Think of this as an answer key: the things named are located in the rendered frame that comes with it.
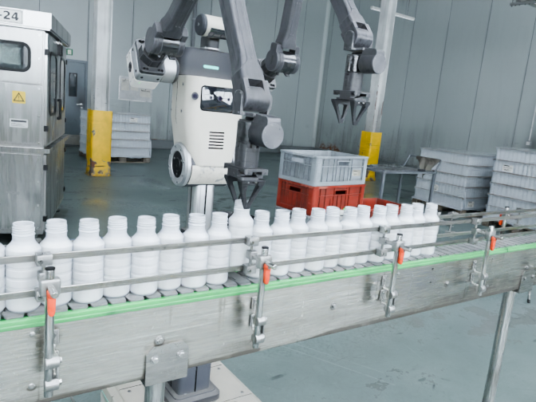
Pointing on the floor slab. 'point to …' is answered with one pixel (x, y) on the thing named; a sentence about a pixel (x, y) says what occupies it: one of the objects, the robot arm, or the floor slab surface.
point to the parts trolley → (400, 175)
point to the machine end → (31, 116)
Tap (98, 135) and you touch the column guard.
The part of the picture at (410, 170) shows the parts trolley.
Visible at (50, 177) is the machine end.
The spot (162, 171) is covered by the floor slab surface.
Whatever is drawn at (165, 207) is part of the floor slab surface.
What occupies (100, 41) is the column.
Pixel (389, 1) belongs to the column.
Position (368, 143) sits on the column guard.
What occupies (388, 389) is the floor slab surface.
